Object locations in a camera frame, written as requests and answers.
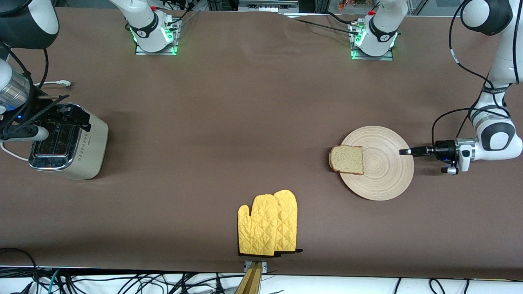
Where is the round wooden plate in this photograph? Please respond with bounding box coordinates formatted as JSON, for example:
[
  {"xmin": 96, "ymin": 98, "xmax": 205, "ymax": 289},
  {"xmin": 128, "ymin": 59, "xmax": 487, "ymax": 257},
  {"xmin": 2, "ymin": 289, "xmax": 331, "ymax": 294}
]
[{"xmin": 339, "ymin": 126, "xmax": 415, "ymax": 201}]

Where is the slice of bread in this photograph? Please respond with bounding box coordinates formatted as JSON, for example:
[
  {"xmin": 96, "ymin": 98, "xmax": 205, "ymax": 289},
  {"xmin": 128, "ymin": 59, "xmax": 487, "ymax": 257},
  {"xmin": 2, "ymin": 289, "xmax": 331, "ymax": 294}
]
[{"xmin": 329, "ymin": 145, "xmax": 364, "ymax": 176}]

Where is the silver toaster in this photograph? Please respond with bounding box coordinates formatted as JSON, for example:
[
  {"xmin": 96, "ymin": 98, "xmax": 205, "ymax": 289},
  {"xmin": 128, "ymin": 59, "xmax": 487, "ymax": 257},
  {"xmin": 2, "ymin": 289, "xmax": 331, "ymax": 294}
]
[{"xmin": 29, "ymin": 103, "xmax": 109, "ymax": 180}]

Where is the yellow quilted oven mitt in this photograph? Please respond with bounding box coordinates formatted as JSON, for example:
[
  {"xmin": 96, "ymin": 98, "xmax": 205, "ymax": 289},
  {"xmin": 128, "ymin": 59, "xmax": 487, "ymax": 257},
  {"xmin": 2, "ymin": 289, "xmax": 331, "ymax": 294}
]
[
  {"xmin": 273, "ymin": 189, "xmax": 304, "ymax": 254},
  {"xmin": 238, "ymin": 194, "xmax": 283, "ymax": 258}
]

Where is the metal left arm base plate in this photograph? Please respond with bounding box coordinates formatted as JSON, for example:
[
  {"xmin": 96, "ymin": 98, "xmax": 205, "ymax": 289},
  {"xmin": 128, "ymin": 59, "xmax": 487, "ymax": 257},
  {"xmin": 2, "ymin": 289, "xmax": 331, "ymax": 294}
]
[{"xmin": 349, "ymin": 20, "xmax": 395, "ymax": 61}]

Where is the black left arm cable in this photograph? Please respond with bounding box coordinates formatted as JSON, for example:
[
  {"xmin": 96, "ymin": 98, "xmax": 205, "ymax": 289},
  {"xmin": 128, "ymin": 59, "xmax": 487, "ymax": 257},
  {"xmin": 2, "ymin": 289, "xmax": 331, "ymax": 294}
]
[{"xmin": 431, "ymin": 0, "xmax": 516, "ymax": 148}]

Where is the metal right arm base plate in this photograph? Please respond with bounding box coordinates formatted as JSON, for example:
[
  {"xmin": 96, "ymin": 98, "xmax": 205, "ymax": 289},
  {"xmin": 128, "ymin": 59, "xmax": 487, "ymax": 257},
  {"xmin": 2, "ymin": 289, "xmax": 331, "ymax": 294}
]
[{"xmin": 135, "ymin": 16, "xmax": 181, "ymax": 56}]

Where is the black floor cable loop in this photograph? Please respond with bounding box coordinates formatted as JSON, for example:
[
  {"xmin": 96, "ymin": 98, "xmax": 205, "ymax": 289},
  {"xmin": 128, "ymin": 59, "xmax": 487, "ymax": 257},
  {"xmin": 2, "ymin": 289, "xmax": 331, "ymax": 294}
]
[{"xmin": 0, "ymin": 247, "xmax": 40, "ymax": 294}]

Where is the black cable on table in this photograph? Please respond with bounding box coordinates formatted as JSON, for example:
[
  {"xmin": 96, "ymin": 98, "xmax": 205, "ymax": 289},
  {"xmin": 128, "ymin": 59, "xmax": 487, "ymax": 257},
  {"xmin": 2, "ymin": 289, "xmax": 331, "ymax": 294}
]
[{"xmin": 292, "ymin": 11, "xmax": 363, "ymax": 36}]

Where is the teal floor cable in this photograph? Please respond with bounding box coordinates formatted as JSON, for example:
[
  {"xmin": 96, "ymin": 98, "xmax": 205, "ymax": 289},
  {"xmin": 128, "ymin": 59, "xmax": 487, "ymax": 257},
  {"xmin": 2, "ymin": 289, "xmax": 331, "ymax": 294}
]
[{"xmin": 46, "ymin": 269, "xmax": 63, "ymax": 294}]

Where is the silver aluminium frame rail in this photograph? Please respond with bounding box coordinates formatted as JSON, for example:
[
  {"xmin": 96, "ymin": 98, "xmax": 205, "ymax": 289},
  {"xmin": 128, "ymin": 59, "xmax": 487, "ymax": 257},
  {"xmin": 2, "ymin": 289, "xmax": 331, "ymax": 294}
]
[{"xmin": 238, "ymin": 0, "xmax": 299, "ymax": 13}]

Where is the wooden bar with metal bracket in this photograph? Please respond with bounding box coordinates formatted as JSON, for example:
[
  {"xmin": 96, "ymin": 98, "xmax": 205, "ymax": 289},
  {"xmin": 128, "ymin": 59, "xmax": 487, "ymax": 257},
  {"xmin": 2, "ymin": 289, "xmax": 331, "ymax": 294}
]
[{"xmin": 235, "ymin": 261, "xmax": 268, "ymax": 294}]

